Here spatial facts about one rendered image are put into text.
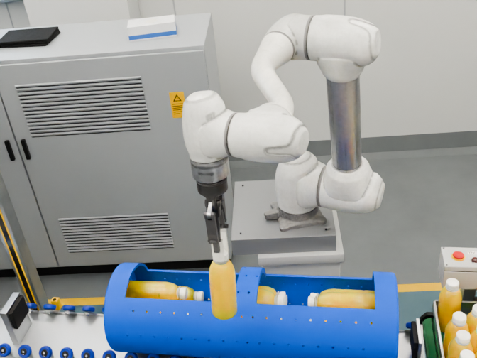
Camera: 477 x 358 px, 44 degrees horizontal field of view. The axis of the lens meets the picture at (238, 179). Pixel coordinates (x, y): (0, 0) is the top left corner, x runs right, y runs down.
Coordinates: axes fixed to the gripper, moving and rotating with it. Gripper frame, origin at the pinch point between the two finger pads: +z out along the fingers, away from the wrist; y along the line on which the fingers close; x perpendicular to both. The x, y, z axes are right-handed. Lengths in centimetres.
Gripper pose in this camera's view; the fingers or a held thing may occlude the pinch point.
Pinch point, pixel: (219, 245)
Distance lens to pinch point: 154.1
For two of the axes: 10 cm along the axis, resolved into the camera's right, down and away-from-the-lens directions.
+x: 9.8, 0.1, -2.0
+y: -1.8, 4.8, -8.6
